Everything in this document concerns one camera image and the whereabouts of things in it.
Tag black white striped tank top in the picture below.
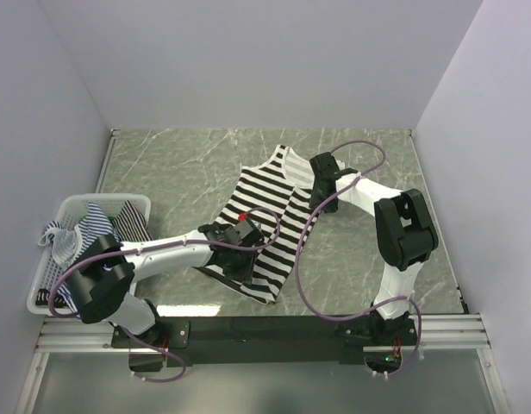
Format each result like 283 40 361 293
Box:
198 145 314 304

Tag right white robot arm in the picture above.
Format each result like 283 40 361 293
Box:
309 153 439 344

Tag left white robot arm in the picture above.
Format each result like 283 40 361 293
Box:
66 218 265 347

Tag blue white striped tank top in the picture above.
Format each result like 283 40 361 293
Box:
36 202 120 311

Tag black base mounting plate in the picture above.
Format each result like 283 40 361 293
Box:
110 315 420 373

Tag dark thin striped garment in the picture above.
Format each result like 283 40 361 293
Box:
112 201 153 242

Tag white plastic laundry basket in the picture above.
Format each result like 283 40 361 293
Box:
27 193 151 315

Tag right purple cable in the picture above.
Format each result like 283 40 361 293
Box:
294 141 424 379

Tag purple cable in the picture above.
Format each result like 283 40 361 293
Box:
47 206 282 384
294 141 424 379

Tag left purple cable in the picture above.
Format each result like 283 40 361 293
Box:
47 206 282 384

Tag aluminium rail frame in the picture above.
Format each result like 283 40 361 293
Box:
16 314 511 413

